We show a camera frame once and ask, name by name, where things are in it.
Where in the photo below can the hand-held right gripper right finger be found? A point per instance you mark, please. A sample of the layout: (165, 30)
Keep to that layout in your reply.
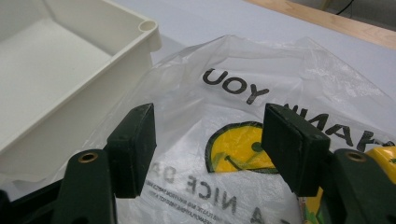
(295, 149)

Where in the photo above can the white printed plastic bag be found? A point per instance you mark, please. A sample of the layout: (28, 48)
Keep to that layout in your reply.
(199, 124)

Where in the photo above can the white plastic bin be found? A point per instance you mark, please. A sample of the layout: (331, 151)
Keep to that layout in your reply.
(56, 71)

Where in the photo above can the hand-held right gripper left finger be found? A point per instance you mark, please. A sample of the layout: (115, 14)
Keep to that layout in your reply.
(130, 155)

